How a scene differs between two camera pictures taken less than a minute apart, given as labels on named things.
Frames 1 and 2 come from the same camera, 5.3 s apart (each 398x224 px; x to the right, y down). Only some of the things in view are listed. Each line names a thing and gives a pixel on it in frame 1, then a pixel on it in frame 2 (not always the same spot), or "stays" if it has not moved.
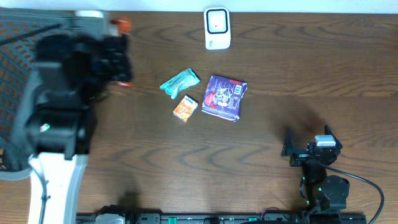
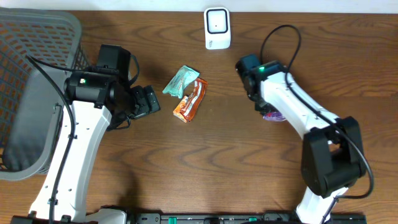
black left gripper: (117, 58) → (144, 101)
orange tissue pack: (185, 108) stays
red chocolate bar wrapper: (124, 26) → (194, 100)
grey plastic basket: (21, 29) stays
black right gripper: (300, 156) → (263, 109)
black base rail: (117, 214) stays
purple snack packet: (222, 98) → (275, 116)
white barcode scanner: (217, 28) stays
